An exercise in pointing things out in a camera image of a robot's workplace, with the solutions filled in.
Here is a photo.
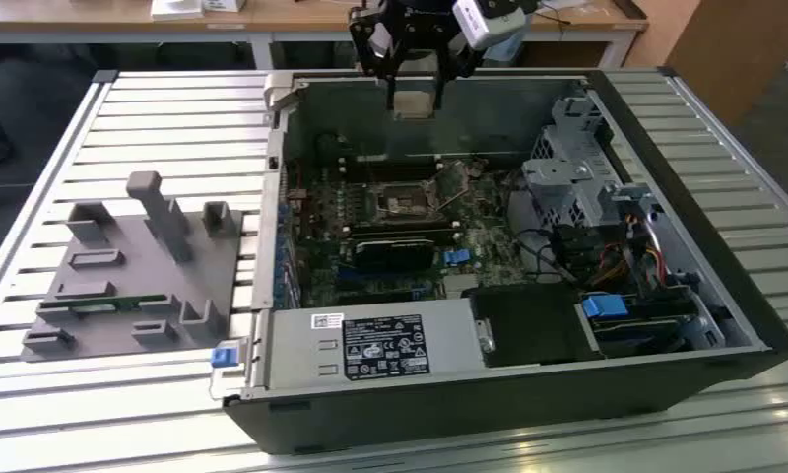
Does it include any black plastic fan shroud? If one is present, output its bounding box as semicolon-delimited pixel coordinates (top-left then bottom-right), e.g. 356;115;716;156
551;224;605;277

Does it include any silver chipset heatsink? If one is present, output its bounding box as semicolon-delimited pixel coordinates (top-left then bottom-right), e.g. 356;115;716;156
443;275;479;300

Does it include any white paper sheet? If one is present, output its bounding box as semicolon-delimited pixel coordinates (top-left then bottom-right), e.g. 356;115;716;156
539;0;623;15

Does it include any silver CPU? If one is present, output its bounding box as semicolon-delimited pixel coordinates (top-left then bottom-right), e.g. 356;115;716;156
392;90;436;120

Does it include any black rating label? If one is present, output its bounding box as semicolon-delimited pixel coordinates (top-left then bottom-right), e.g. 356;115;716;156
340;314;433;384

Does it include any grey parts rack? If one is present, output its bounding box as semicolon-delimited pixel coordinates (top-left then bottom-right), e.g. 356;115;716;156
20;170;248;364

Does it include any yellow black wire bundle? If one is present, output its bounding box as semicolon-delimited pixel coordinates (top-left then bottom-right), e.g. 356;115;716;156
589;245;671;287

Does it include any wooden cabinet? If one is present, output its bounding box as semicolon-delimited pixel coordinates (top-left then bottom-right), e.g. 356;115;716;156
623;0;788;127

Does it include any grey power supply unit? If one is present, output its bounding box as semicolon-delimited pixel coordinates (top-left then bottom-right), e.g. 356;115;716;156
261;300;493;390

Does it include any green motherboard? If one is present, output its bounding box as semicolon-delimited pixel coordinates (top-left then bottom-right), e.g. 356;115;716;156
279;160;533;309

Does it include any CPU socket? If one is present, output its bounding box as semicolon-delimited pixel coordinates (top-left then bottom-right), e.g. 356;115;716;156
369;179;449;224

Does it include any green RAM stick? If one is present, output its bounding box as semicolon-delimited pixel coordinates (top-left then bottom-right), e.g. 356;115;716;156
68;294;172;314

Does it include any grey metal drive cage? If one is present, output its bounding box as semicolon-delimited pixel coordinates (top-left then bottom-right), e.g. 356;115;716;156
521;96;632;233

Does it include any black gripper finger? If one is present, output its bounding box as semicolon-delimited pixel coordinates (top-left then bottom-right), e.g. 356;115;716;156
348;8;403;112
431;22;481;112

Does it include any black plastic bay cover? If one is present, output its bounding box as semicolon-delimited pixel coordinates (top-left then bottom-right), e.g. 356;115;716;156
465;285;605;369

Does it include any white barcode sticker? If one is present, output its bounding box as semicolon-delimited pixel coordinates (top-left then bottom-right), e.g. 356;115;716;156
309;311;348;331

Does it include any black open PC case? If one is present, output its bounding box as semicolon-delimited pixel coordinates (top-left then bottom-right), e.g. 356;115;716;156
220;67;788;457

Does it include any wooden desk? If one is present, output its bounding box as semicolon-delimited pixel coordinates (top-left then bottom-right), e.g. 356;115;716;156
0;0;651;70

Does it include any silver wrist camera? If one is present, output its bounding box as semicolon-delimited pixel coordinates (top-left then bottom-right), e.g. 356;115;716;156
449;0;532;51

